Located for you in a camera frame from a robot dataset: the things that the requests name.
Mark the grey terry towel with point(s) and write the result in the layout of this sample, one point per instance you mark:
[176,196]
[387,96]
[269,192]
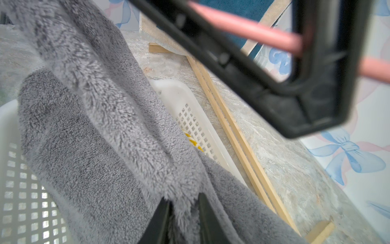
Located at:
[97,136]

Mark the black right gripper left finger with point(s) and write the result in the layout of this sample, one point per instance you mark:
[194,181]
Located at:
[157,231]

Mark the yellow white striped towel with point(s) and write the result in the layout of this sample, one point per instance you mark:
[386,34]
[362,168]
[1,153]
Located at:
[194,142]

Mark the pink wire hanger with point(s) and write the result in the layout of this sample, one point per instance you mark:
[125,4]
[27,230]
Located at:
[290,42]

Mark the wooden clothes rack frame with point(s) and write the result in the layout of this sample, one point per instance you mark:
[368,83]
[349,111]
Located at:
[269,165]

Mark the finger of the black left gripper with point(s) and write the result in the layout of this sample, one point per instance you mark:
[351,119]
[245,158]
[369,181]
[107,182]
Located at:
[318,93]

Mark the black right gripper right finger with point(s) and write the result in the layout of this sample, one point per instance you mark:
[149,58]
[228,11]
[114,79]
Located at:
[211,231]

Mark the dark teal patterned towel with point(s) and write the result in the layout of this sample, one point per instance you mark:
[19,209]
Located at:
[250,9]

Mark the white perforated plastic basket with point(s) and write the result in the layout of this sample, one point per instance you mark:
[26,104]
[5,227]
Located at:
[30,216]

